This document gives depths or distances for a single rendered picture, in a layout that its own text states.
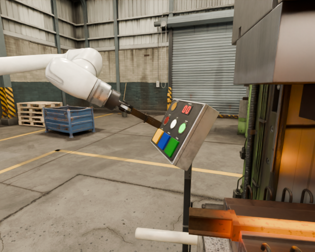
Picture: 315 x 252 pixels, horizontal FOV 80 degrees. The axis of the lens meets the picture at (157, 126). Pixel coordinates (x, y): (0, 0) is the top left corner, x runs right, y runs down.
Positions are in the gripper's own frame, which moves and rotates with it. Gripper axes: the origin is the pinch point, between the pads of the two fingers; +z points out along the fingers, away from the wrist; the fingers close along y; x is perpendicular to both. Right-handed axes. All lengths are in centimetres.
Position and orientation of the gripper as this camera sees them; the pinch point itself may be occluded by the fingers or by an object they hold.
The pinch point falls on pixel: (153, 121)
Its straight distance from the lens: 77.0
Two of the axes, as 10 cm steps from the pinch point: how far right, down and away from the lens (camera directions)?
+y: 2.9, 2.0, -9.4
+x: 4.8, -8.8, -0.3
